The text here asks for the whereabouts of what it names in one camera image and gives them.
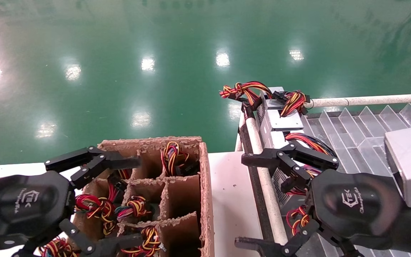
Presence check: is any white padded cart pipe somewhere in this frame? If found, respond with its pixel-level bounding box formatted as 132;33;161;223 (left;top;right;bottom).
305;94;411;109
239;114;289;247

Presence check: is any brown cardboard divider box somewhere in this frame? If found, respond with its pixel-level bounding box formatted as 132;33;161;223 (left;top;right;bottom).
68;136;215;257

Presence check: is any clear plastic divider tray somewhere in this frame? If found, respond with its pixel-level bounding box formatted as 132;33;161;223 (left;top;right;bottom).
300;103;411;257

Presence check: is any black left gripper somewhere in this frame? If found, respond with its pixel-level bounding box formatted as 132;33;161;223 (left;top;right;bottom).
0;171;76;250

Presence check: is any white cart leg pipe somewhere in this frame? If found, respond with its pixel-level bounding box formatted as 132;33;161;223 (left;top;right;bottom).
235;114;246;152

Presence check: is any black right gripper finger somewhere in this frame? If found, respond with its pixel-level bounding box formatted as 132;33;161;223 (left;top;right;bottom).
241;141;340;184

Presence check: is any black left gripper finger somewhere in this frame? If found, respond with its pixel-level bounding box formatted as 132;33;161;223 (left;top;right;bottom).
11;218;144;257
45;146;142;190

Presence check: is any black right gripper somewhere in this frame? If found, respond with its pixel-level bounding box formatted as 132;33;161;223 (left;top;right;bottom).
234;169;411;257

